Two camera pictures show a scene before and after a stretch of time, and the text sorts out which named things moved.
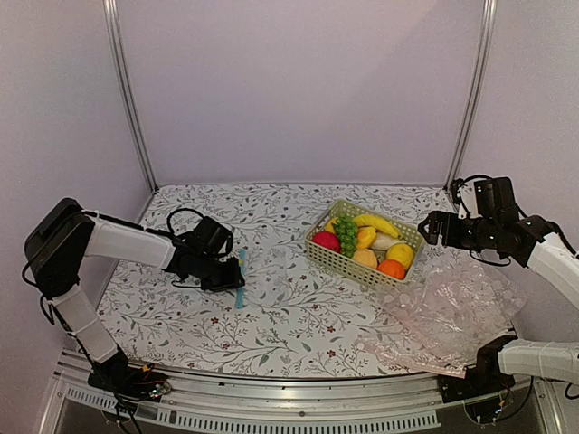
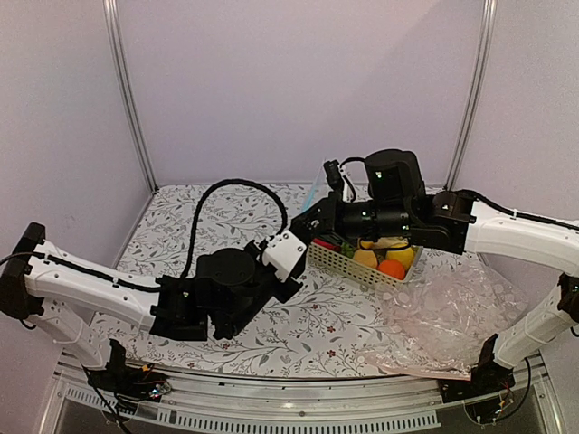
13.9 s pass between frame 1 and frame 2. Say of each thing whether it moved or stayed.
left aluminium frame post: stayed
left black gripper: moved
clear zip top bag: moved
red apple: stayed
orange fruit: stayed
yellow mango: stayed
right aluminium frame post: stayed
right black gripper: moved
